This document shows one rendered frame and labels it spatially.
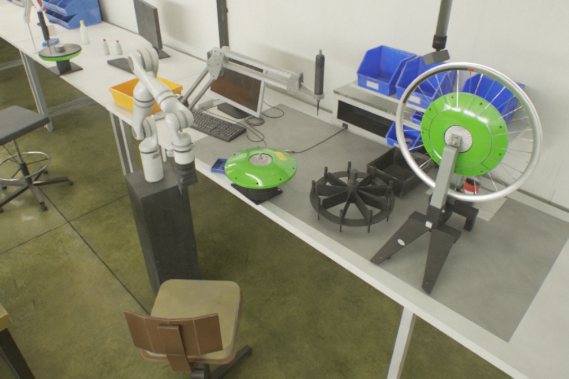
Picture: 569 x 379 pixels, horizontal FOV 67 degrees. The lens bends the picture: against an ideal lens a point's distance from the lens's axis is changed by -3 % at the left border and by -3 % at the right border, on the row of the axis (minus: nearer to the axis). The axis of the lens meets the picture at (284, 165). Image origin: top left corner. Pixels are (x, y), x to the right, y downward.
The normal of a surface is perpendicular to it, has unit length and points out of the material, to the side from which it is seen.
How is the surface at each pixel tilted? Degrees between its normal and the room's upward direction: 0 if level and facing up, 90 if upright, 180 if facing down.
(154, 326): 90
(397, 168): 0
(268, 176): 21
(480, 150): 92
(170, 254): 90
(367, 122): 0
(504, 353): 0
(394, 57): 90
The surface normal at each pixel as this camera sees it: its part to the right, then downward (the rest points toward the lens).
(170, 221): 0.58, 0.44
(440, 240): -0.21, -0.67
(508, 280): 0.00, -0.84
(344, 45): -0.71, 0.38
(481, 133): -0.53, 0.37
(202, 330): 0.26, 0.52
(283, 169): 0.30, -0.69
